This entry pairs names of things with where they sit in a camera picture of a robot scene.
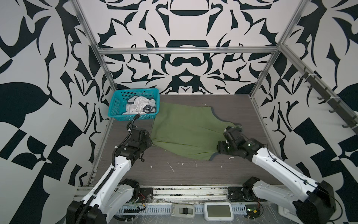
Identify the green tank top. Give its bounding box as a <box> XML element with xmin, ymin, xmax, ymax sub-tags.
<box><xmin>151</xmin><ymin>102</ymin><xmax>240</xmax><ymax>161</ymax></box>

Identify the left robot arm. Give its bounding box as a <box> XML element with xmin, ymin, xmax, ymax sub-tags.
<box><xmin>65</xmin><ymin>127</ymin><xmax>152</xmax><ymax>224</ymax></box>

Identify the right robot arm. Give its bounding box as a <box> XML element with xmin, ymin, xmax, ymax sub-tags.
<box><xmin>217</xmin><ymin>127</ymin><xmax>337</xmax><ymax>224</ymax></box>

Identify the white grey tank top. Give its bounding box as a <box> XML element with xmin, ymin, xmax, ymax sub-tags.
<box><xmin>123</xmin><ymin>96</ymin><xmax>157</xmax><ymax>115</ymax></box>

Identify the teal plastic basket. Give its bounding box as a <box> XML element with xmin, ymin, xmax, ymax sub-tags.
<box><xmin>108</xmin><ymin>88</ymin><xmax>160</xmax><ymax>121</ymax></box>

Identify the small green circuit board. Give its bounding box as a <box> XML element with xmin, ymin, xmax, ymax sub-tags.
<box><xmin>245</xmin><ymin>203</ymin><xmax>263</xmax><ymax>220</ymax></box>

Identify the white digital display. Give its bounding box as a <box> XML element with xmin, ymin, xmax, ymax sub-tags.
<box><xmin>203</xmin><ymin>202</ymin><xmax>234</xmax><ymax>222</ymax></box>

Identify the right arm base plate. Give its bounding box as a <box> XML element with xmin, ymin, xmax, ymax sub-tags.
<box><xmin>227</xmin><ymin>187</ymin><xmax>267</xmax><ymax>202</ymax></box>

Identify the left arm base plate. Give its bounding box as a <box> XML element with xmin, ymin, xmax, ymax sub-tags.
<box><xmin>134</xmin><ymin>187</ymin><xmax>153</xmax><ymax>203</ymax></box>

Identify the grey wall hook rack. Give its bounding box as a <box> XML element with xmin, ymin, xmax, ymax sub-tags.
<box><xmin>300</xmin><ymin>66</ymin><xmax>358</xmax><ymax>135</ymax></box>

